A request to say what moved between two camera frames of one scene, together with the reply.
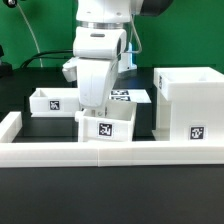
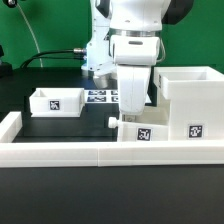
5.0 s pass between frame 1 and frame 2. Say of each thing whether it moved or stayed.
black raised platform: stayed
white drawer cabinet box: stayed
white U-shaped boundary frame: stayed
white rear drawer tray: stayed
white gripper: moved
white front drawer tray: moved
